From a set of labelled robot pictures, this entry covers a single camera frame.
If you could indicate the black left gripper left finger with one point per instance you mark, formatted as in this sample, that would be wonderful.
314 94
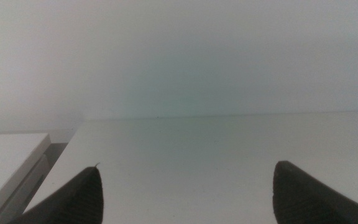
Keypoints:
79 202

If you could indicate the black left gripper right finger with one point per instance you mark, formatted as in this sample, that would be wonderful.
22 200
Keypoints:
303 199

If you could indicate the white side table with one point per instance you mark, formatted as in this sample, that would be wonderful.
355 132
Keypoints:
5 161

